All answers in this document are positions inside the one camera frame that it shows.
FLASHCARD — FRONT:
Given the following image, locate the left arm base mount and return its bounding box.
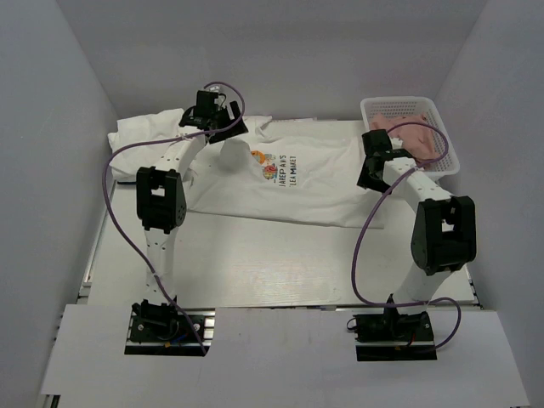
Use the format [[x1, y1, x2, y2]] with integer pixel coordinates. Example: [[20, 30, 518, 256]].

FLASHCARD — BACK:
[[124, 300, 215, 357]]

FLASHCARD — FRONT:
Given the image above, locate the white printed t shirt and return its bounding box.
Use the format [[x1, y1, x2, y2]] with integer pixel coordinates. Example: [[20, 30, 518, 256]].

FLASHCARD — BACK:
[[184, 116, 379, 228]]

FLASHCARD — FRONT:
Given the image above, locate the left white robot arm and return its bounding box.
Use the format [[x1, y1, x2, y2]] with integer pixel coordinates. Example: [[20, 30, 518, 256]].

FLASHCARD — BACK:
[[136, 82, 248, 303]]

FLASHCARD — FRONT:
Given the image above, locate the white plastic basket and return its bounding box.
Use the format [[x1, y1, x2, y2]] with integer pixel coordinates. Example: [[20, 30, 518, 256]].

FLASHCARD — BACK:
[[360, 96, 460, 180]]

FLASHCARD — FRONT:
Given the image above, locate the pink t shirt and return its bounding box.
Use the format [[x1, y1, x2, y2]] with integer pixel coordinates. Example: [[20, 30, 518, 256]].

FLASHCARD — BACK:
[[369, 113, 439, 163]]

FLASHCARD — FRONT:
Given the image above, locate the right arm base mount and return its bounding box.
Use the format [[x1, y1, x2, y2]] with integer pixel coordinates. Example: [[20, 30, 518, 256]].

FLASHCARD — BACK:
[[346, 308, 437, 362]]

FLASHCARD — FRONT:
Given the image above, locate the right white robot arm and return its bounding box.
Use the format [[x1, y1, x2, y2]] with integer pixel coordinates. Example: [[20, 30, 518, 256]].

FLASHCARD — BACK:
[[350, 129, 477, 339]]

